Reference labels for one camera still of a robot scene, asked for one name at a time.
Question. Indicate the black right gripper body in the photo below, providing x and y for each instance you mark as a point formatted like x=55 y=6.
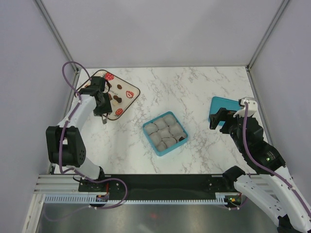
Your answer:
x=230 y=125

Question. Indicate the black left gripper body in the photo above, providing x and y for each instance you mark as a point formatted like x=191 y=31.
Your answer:
x=104 y=107

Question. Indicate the metal tongs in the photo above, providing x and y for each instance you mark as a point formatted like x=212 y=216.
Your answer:
x=104 y=118

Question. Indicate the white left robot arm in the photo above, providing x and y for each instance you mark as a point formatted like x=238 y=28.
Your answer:
x=64 y=141

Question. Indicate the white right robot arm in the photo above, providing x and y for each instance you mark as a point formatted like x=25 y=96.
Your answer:
x=287 y=208

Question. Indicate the teal chocolate box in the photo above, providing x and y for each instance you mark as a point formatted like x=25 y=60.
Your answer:
x=163 y=133

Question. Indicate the teal box lid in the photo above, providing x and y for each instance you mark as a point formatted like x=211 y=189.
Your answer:
x=219 y=102

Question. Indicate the strawberry print tray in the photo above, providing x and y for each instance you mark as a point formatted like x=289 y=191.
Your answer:
x=122 y=94

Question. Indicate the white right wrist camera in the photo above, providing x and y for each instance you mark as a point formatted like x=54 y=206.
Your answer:
x=248 y=107

